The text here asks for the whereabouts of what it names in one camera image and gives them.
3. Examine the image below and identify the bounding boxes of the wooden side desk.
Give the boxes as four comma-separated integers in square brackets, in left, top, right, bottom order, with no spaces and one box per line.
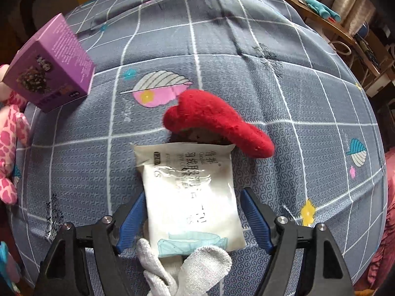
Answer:
[285,0,394,98]

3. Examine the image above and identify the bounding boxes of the blue elephant plush toy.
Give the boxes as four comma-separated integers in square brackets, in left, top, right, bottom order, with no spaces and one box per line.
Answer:
[0,241,21,295]

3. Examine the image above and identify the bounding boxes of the teal plush on desk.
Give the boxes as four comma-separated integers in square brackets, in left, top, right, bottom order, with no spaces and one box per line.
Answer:
[304,0,341,23]

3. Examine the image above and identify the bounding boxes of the pink giraffe plush toy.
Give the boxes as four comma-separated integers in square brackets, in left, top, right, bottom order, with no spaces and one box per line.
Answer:
[0,64,30,205]

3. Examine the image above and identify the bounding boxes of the white plastic packet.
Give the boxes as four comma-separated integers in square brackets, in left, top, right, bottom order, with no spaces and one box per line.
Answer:
[130,141,248,258]

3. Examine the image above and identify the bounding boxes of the red strawberry sock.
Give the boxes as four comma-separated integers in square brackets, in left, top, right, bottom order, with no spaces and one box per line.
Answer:
[163,89,275,158]

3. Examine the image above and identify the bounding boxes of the white knit gloves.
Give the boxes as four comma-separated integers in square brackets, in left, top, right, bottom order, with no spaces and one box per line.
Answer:
[136,239,232,295]

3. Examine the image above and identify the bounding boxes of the purple cardboard box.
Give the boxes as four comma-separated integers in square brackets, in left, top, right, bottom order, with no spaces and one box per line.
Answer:
[3,13,95,112]

